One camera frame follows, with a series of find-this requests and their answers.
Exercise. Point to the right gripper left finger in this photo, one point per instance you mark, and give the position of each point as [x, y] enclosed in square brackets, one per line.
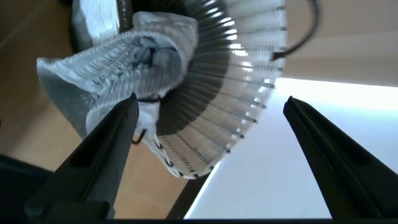
[87, 174]

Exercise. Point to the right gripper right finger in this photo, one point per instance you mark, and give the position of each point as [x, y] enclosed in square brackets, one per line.
[351, 174]

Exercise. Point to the pale grey shorts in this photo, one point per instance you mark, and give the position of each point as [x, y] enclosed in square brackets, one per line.
[109, 68]

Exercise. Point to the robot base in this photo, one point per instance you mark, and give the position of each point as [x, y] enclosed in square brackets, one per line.
[15, 193]

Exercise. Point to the white laundry basket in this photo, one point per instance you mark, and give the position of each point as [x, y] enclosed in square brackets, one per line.
[211, 124]

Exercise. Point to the beige curtain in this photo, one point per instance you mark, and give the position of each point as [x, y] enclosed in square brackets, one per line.
[357, 37]

